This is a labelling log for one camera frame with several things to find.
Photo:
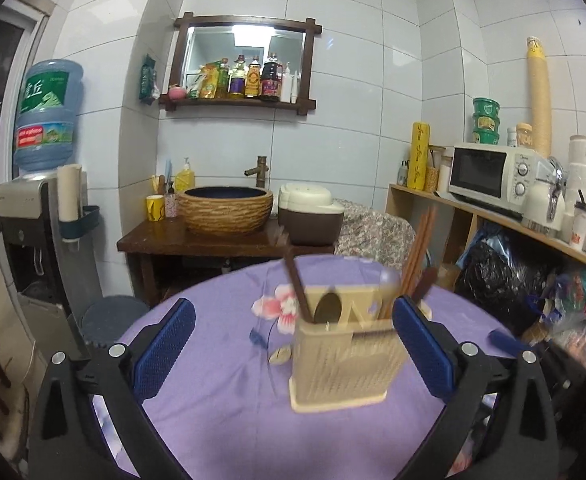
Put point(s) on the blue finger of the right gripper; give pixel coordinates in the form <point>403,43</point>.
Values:
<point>510,345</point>

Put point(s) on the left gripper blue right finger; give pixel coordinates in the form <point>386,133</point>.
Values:
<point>430,346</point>

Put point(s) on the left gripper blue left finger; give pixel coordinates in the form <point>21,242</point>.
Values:
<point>156,348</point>

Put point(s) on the long steel spoon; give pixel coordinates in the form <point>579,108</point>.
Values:
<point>389,289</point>

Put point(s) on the reddish brown chopstick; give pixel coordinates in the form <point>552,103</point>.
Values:
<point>412,269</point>

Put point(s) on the steel spoon ornate handle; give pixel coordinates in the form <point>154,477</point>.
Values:
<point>329,309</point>

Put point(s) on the brown chopstick crossing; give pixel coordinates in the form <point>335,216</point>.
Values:
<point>419,247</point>

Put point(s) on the black plastic bag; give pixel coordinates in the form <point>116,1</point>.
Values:
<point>503,275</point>

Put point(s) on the grey round bin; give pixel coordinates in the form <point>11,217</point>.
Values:
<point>107,319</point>

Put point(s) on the colourful plastic bags pile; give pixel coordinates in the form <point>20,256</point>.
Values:
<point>561,313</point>

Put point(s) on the beige perforated utensil holder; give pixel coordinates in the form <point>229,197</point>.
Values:
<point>349,363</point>

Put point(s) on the dark wooden sink table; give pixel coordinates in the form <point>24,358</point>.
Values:
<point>166,257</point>

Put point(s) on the floral cloth covered furniture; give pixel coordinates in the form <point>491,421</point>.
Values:
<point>374,235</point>

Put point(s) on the white electric kettle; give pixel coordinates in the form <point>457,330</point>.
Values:
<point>544,205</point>

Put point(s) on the yellow mug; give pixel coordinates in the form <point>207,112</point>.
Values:
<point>155,207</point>

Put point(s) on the woven basket sink basin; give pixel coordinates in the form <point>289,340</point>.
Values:
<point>224,210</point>

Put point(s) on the white microwave oven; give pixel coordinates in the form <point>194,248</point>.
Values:
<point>495,177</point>

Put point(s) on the white brown rice cooker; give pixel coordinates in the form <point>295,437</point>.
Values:
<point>309,214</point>

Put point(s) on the grey water dispenser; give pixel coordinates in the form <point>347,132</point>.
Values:
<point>51,282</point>

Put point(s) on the yellow soap dispenser bottle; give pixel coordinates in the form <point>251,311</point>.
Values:
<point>184,180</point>

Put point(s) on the yellow cylindrical box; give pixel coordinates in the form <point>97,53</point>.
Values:
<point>419,150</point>

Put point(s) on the bronze faucet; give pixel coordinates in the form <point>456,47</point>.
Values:
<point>259,171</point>

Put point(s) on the green instant noodle bowls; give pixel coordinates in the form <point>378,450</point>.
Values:
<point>485,121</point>

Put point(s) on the tall stack paper cups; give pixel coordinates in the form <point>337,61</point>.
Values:
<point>538,80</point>

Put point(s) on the sauce bottles on shelf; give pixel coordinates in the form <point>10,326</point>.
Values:
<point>268,81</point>

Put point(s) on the blue water jug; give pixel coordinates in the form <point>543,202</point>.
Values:
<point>50,99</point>

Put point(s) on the green packet on wall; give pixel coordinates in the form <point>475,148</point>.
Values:
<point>148,90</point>

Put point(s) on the wooden framed wall mirror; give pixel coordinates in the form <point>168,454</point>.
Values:
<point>207,38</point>

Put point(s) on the window with white frame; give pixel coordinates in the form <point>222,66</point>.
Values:
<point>21,27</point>

